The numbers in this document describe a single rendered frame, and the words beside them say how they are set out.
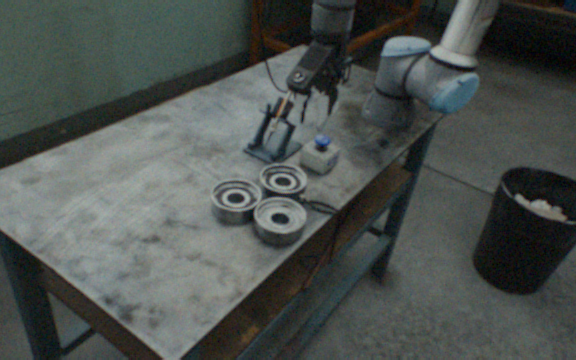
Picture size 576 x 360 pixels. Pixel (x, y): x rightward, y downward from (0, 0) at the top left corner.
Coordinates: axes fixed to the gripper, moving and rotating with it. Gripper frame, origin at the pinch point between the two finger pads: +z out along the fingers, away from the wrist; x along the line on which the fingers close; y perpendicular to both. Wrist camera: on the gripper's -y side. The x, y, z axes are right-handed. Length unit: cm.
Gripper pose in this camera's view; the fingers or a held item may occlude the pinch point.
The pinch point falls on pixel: (309, 123)
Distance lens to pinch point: 103.6
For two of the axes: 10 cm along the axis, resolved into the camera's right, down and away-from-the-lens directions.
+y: 5.9, -4.4, 6.8
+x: -8.0, -4.3, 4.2
